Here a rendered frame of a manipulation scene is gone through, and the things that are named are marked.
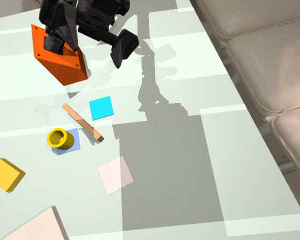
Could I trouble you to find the yellow box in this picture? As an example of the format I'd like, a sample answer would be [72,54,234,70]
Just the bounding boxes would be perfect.
[0,158,26,192]

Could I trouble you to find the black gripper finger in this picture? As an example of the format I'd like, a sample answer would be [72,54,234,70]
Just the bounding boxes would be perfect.
[110,35,134,69]
[50,0,78,53]

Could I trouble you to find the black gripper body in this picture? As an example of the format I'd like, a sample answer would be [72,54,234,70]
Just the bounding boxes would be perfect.
[38,0,139,60]

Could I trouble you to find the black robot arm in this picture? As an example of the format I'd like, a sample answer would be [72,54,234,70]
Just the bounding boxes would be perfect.
[43,0,130,56]

